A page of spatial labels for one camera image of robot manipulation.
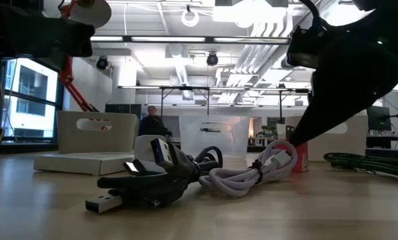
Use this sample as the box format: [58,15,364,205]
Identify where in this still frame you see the person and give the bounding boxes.
[137,105,173,138]

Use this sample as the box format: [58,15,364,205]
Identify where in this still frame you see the green braided cable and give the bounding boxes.
[323,151,398,179]

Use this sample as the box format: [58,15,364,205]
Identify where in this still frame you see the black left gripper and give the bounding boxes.
[0,0,69,73]

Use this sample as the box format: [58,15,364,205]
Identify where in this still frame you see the red desk lamp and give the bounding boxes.
[57,0,113,113]

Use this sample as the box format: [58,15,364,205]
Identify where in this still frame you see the distant black metal frame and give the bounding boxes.
[117,85,313,116]

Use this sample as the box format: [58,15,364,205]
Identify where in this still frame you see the black USB cable bundle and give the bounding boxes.
[85,137,224,215]

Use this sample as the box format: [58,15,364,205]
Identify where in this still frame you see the grey plastic bin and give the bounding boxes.
[57,111,140,155]

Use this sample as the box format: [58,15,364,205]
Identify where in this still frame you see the white hanging ring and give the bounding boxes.
[180,8,201,28]

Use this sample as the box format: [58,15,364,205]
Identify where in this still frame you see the small white box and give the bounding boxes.
[133,134,168,163]

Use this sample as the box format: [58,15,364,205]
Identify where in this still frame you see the small red box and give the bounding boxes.
[274,139,309,173]

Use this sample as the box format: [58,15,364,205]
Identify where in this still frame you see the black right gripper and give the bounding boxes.
[289,6,398,147]

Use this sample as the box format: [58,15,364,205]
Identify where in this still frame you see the white plastic bin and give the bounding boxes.
[285,115,369,163]

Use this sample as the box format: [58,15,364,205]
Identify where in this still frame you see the white braided cable bundle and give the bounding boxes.
[198,139,299,198]

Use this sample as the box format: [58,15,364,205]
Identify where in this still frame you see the black computer monitor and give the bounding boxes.
[367,105,393,132]

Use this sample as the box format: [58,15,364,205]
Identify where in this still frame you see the clear plastic bin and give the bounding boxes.
[179,115,251,158]

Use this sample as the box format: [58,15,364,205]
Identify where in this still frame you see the white card reader box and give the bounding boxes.
[33,151,135,177]

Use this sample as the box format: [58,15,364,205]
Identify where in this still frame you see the black round ceiling fixture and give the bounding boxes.
[205,52,219,67]
[95,55,110,71]

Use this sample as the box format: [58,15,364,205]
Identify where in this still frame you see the black camera cable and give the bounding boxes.
[298,0,323,31]

